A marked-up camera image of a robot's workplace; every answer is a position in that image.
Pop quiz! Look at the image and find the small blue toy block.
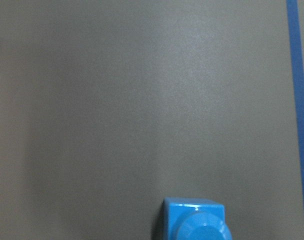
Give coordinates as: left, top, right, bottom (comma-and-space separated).
163, 197, 233, 240

